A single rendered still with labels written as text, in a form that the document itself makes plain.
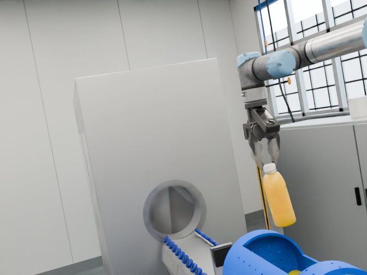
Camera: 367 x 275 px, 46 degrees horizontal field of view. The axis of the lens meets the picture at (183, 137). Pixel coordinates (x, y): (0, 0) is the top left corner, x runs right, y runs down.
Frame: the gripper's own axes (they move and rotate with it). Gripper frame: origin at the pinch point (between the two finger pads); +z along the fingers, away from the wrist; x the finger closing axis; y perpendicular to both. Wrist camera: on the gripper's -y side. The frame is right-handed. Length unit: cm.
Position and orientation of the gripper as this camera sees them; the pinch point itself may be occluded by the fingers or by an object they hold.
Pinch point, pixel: (268, 165)
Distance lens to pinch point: 139.1
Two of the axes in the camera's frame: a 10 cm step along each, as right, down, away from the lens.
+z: 1.7, 9.8, 0.5
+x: -9.6, 1.8, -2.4
